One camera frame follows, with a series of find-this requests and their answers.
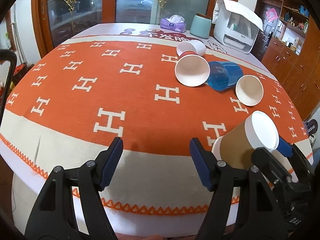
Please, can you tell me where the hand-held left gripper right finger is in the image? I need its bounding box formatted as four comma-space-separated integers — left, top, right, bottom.
189, 138, 288, 240

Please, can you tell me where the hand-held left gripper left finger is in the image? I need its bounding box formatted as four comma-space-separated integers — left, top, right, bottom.
24, 137, 124, 240

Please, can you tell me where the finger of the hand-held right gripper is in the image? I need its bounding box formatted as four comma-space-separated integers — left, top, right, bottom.
276, 136, 313, 167
251, 147, 292, 188

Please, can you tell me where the brown paper cup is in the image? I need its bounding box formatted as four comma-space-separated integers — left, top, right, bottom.
211, 110, 280, 170

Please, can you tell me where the tan paper cup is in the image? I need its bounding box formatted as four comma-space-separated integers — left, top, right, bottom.
235, 75, 264, 106

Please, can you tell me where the blue transparent plastic cup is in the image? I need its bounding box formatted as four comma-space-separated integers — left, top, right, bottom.
206, 61, 243, 92

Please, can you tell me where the red and white paper cup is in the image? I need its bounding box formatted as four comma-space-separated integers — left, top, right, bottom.
175, 51, 210, 87

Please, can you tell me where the dark printed cloth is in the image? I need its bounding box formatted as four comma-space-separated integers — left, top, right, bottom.
303, 119, 319, 137

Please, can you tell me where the orange patterned blanket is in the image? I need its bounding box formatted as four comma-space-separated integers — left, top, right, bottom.
0, 34, 314, 216

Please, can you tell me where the wooden shelf cabinet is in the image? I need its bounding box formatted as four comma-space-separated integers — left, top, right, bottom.
260, 0, 320, 121

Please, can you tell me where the white countertop appliance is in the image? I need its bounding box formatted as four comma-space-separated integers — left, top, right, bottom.
212, 0, 264, 54

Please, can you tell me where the red door decoration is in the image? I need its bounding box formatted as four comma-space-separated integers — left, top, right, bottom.
266, 7, 278, 22

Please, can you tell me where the white printed tablecloth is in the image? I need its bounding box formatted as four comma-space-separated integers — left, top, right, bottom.
11, 23, 275, 239

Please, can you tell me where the teal canister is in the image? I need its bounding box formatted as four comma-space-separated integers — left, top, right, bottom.
189, 14, 213, 39

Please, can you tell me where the purple tissue box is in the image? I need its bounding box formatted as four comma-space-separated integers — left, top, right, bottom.
160, 15, 187, 33

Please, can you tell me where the wooden framed glass door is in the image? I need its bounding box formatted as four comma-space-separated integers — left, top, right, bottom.
31, 0, 241, 53

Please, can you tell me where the black chair frame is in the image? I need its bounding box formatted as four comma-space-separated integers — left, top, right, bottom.
0, 49, 18, 112

